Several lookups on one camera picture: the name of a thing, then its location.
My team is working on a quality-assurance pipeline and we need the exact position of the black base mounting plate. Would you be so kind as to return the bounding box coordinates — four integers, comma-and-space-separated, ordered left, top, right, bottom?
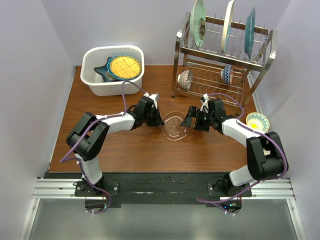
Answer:
43, 172, 252, 213

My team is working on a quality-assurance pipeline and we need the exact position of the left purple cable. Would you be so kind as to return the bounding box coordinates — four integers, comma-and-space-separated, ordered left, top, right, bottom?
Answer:
59, 80, 151, 214

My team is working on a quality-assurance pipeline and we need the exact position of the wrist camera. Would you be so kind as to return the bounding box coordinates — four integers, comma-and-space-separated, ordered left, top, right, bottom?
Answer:
143, 92, 160, 109
200, 93, 210, 113

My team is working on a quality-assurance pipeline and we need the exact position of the aluminium rail frame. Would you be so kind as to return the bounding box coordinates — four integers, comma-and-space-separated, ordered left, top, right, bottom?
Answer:
19, 178, 103, 240

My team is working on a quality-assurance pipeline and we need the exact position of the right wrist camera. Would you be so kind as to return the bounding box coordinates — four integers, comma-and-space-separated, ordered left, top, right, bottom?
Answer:
200, 93, 210, 113

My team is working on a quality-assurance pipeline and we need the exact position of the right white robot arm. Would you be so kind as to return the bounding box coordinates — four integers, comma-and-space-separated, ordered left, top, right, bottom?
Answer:
180, 96, 288, 197

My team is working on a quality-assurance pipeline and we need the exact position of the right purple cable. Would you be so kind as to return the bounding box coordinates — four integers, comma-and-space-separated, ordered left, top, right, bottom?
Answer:
196, 92, 290, 213

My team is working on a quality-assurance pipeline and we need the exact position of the clear glass dish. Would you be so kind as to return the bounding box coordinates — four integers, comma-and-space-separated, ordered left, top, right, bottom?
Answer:
161, 111, 189, 141

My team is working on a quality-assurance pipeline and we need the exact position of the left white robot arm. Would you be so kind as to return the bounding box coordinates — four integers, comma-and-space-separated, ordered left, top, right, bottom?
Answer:
60, 93, 164, 197

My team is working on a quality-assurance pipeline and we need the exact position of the blue yellow patterned bowl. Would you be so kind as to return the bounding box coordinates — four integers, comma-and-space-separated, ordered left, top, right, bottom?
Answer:
245, 112, 270, 132

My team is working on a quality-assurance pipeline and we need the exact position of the teal star-shaped plate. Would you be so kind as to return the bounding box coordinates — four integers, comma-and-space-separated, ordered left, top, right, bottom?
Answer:
93, 57, 114, 83

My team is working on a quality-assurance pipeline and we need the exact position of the teal plate in rack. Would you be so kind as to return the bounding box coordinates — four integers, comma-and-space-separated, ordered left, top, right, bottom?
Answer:
244, 7, 256, 60

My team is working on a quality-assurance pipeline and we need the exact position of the purple cable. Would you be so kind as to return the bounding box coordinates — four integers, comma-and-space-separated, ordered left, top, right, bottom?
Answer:
196, 92, 290, 213
59, 80, 151, 214

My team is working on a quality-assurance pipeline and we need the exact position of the cream plate in rack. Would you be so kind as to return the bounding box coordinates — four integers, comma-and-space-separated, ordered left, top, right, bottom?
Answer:
220, 0, 234, 55

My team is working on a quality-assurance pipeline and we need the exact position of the mint floral plate in rack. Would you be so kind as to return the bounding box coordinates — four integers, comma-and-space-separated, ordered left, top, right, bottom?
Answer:
189, 0, 206, 48

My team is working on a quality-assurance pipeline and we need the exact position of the steel two-tier dish rack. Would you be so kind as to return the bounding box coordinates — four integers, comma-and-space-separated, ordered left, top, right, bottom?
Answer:
170, 12, 278, 107

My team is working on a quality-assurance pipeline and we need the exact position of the amber glass plate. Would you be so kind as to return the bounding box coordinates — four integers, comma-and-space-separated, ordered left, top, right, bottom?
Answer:
110, 55, 142, 80

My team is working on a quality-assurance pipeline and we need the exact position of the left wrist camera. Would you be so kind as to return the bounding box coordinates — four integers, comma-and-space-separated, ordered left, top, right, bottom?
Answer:
143, 92, 160, 109

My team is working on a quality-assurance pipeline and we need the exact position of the blue zigzag bowl in rack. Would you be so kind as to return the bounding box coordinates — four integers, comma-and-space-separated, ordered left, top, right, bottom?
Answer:
220, 65, 233, 85

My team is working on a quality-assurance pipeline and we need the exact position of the white plastic bin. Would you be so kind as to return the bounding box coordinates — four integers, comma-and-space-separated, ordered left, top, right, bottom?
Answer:
80, 45, 145, 96

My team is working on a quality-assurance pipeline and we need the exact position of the brown patterned bowl in rack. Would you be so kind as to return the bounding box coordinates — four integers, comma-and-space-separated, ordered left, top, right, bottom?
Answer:
177, 70, 193, 91

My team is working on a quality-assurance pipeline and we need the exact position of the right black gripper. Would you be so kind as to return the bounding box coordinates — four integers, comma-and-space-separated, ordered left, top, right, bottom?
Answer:
180, 106, 214, 132

